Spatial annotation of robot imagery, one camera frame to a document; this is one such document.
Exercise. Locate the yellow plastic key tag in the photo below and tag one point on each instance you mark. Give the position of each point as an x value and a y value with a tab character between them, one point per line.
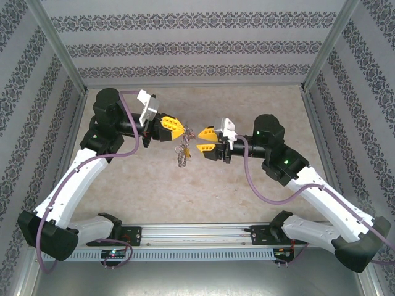
186	153

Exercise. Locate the steel key holder with rings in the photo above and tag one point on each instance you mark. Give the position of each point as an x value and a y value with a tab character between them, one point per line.
182	160

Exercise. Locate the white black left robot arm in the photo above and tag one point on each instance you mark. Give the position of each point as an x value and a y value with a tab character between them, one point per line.
71	185

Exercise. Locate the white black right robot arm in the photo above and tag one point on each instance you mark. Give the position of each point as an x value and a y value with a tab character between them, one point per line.
333	209

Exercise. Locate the small circuit board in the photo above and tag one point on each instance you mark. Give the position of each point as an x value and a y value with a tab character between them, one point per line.
282	252
114	253

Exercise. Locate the grey metal panel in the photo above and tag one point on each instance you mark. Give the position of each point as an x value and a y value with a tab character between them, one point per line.
197	280

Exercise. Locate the aluminium rear frame rail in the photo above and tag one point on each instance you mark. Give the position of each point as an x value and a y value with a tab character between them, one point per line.
194	84

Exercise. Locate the aluminium side frame rail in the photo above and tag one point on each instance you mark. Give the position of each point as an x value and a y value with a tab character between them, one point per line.
321	129
69	160

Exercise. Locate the aluminium frame post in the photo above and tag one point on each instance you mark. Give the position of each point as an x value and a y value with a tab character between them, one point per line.
330	46
57	46

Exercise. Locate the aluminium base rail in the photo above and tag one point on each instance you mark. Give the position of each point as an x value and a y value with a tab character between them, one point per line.
197	232

